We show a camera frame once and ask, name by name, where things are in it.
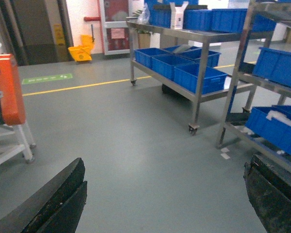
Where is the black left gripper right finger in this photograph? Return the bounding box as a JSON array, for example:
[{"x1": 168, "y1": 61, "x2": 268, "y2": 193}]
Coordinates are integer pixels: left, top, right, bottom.
[{"x1": 243, "y1": 154, "x2": 291, "y2": 233}]

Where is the blue bin top middle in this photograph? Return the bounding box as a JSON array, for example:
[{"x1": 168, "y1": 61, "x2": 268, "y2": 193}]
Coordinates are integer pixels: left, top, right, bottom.
[{"x1": 183, "y1": 10, "x2": 213, "y2": 32}]

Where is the blue bin rack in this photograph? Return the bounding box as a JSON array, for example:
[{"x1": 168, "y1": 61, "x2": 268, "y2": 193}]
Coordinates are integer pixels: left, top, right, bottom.
[
  {"x1": 245, "y1": 105, "x2": 291, "y2": 155},
  {"x1": 252, "y1": 47, "x2": 291, "y2": 87}
]

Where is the blue bin lower front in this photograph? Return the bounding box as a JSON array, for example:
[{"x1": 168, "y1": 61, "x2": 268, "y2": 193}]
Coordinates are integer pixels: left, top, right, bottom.
[{"x1": 174, "y1": 63, "x2": 228, "y2": 95}]

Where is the blue bin rack middle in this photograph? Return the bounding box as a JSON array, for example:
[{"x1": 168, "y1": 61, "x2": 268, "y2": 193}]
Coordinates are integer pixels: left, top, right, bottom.
[{"x1": 252, "y1": 47, "x2": 291, "y2": 87}]

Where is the yellow mop bucket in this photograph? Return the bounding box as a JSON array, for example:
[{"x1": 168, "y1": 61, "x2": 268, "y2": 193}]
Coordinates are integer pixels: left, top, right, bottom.
[{"x1": 68, "y1": 24, "x2": 95, "y2": 62}]

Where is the blue bin lower middle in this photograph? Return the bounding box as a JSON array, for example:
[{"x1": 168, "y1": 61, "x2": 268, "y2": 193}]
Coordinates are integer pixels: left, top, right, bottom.
[{"x1": 152, "y1": 54, "x2": 194, "y2": 81}]

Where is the blue bin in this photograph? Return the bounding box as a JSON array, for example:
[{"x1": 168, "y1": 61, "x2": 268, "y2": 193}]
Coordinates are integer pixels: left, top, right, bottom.
[
  {"x1": 211, "y1": 8, "x2": 276, "y2": 33},
  {"x1": 162, "y1": 45, "x2": 221, "y2": 68},
  {"x1": 183, "y1": 10, "x2": 213, "y2": 32},
  {"x1": 174, "y1": 63, "x2": 228, "y2": 95},
  {"x1": 152, "y1": 54, "x2": 194, "y2": 81},
  {"x1": 134, "y1": 48, "x2": 170, "y2": 69}
]

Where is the blue bin top right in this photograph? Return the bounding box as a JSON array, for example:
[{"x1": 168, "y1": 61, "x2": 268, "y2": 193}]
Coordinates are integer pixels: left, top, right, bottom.
[{"x1": 211, "y1": 8, "x2": 276, "y2": 33}]

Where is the red fire cabinet door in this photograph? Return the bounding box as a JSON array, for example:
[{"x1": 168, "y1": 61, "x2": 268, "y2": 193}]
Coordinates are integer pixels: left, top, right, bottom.
[{"x1": 99, "y1": 0, "x2": 130, "y2": 56}]

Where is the blue bin rack bottom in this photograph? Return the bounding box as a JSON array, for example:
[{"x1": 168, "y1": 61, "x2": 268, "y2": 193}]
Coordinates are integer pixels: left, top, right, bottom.
[{"x1": 245, "y1": 105, "x2": 291, "y2": 155}]

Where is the potted plant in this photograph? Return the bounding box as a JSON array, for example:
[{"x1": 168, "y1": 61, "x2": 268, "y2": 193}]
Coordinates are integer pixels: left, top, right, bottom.
[{"x1": 132, "y1": 9, "x2": 152, "y2": 49}]

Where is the blue bin lower back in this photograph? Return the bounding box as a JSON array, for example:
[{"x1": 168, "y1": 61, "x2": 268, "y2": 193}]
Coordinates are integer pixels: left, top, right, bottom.
[{"x1": 134, "y1": 48, "x2": 170, "y2": 69}]

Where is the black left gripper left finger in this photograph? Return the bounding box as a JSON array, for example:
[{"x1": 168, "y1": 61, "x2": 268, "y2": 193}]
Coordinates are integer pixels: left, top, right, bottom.
[{"x1": 0, "y1": 158, "x2": 87, "y2": 233}]

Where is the steel cart with casters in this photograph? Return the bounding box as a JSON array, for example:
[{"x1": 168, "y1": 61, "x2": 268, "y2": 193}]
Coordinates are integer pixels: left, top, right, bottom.
[{"x1": 126, "y1": 17, "x2": 275, "y2": 135}]

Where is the yellow wet floor sign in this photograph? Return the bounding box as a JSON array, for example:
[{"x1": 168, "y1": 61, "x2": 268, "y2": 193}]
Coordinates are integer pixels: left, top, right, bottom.
[{"x1": 54, "y1": 24, "x2": 65, "y2": 46}]

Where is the steel shelf rack right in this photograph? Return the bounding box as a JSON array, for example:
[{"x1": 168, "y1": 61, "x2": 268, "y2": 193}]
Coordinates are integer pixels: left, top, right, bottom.
[{"x1": 216, "y1": 0, "x2": 291, "y2": 173}]

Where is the blue bin lower rear right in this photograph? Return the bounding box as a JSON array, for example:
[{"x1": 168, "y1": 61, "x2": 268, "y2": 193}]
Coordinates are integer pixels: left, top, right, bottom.
[{"x1": 162, "y1": 45, "x2": 221, "y2": 68}]

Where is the clear plastic bag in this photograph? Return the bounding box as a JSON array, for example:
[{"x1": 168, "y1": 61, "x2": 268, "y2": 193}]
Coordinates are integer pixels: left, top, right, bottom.
[{"x1": 136, "y1": 3, "x2": 150, "y2": 24}]

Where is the orange padded panel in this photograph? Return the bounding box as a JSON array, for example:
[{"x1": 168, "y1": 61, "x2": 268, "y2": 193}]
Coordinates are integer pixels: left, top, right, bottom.
[{"x1": 0, "y1": 54, "x2": 26, "y2": 126}]

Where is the white carton box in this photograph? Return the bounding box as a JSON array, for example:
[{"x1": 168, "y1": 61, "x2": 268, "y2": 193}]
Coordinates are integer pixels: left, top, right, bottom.
[{"x1": 170, "y1": 1, "x2": 189, "y2": 30}]

